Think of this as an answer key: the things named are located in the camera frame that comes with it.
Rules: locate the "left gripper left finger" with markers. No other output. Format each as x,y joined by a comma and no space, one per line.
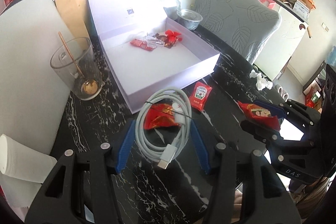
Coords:
61,197

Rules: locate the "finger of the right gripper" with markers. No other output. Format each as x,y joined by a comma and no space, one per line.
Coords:
260,132
275,110

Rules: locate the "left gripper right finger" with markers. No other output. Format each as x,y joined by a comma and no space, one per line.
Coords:
265,199

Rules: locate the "red cartoon snack packet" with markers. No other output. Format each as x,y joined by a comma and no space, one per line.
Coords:
260,115

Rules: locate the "heinz ketchup packet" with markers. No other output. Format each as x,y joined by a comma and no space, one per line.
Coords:
199,96

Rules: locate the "red gold candy packet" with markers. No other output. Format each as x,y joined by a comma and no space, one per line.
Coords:
159,115

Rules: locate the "red bow hair clip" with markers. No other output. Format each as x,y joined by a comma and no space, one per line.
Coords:
173,36

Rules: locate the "dark brown candy packet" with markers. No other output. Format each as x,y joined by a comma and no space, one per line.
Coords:
163,38

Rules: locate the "long red sauce packet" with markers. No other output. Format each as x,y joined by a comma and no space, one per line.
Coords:
142,44

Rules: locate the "crumpled white tissue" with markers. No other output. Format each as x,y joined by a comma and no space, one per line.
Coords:
261,82

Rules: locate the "paper towel roll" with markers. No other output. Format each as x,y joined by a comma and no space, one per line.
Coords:
23,171

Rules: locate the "grey leaf pattern chair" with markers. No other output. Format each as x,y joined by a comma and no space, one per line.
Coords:
245,25

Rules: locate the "white foam board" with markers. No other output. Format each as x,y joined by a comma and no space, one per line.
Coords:
33,97

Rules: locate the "wooden spoon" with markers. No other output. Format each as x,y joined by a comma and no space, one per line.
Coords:
89,86

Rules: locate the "steel bowl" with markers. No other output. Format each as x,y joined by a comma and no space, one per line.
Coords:
189,18

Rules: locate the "glass cup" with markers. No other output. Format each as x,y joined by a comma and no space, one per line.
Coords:
61,63

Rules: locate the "lavender gift box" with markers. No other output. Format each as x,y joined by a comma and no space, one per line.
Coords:
140,73

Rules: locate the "white plastic bag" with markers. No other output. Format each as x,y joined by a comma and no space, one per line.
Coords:
171,7

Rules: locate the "brown paper envelope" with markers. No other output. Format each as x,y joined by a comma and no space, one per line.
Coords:
75,14

